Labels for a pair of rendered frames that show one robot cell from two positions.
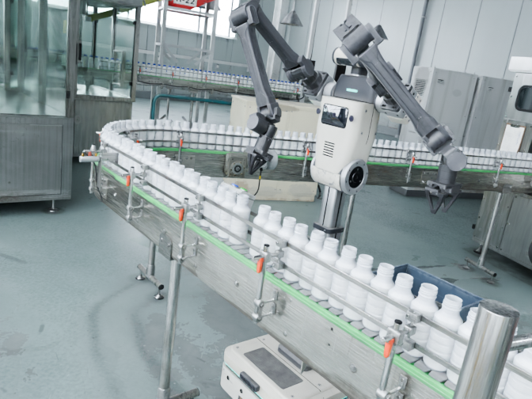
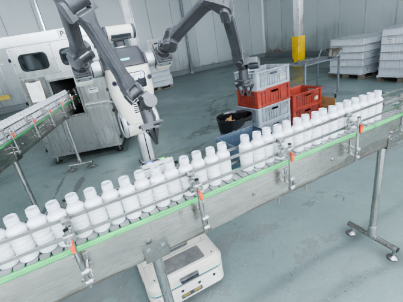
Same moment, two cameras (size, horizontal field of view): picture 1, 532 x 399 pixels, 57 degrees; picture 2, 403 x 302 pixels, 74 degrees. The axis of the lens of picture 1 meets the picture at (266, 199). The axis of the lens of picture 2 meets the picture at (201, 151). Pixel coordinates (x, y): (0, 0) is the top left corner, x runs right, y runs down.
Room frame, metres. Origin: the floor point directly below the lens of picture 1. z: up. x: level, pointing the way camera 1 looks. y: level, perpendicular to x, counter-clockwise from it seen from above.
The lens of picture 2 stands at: (1.33, 1.09, 1.58)
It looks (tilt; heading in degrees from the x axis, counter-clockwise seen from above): 23 degrees down; 287
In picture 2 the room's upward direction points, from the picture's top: 9 degrees counter-clockwise
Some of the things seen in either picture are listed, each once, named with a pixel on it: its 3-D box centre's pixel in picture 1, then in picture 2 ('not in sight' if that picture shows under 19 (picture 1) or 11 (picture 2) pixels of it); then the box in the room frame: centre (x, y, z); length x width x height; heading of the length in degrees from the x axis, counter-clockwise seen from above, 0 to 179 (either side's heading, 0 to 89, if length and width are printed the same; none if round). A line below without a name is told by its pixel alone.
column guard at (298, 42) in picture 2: not in sight; (298, 51); (0.40, -10.13, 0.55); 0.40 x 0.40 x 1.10; 41
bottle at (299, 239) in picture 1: (297, 252); (277, 141); (1.33, -0.11, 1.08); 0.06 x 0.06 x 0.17
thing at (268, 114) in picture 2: not in sight; (264, 109); (1.48, -2.55, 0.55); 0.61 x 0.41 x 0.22; 48
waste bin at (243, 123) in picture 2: not in sight; (236, 139); (1.83, -2.11, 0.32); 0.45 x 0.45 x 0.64
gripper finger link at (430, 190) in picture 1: (438, 199); (246, 88); (1.49, -0.53, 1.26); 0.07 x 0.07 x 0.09; 41
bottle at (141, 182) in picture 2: (187, 189); (143, 190); (1.83, 0.31, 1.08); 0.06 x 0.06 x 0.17
